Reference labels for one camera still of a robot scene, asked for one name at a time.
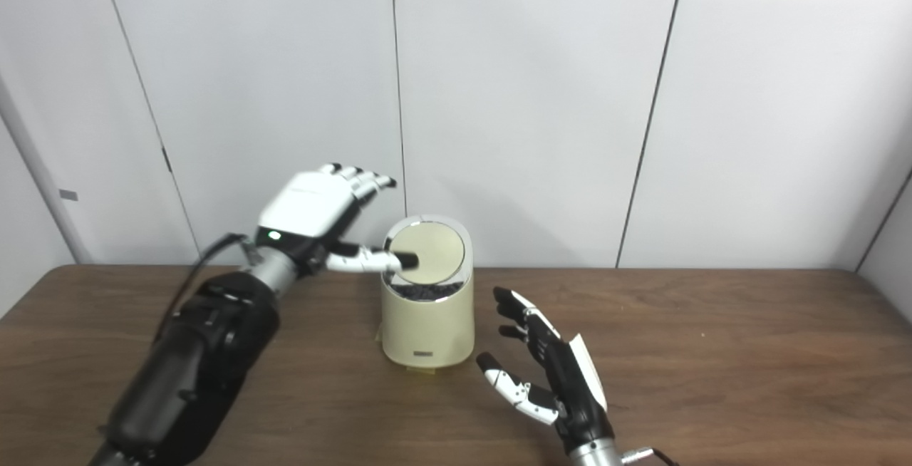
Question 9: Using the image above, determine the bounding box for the round cream bin lid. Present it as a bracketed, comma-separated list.
[390, 221, 466, 284]

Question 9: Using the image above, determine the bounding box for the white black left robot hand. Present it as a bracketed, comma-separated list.
[255, 162, 420, 274]

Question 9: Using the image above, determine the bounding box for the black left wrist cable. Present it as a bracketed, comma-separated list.
[153, 233, 261, 342]

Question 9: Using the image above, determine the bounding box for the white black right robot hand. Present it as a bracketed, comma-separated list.
[476, 286, 615, 452]

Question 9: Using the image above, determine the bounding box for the cream-colored desktop trash bin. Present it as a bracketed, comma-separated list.
[380, 214, 475, 369]

